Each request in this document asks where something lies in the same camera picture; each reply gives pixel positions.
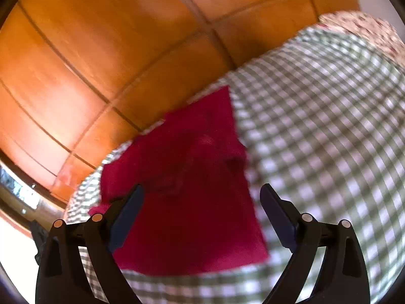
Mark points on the wooden wardrobe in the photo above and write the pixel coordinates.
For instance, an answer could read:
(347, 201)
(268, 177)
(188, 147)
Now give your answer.
(110, 53)

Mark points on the green checkered bed sheet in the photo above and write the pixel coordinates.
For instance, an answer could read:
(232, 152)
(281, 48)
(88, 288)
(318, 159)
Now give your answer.
(316, 126)

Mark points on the red fleece garment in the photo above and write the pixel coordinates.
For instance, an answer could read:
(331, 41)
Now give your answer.
(196, 202)

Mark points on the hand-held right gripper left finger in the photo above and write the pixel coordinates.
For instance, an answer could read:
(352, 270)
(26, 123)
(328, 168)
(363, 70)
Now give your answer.
(126, 215)

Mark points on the wooden door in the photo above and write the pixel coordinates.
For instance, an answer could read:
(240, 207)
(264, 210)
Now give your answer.
(19, 196)

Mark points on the floral bedspread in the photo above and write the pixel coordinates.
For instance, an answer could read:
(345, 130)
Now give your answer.
(370, 31)

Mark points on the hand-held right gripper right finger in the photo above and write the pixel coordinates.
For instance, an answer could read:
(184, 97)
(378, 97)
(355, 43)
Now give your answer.
(278, 215)

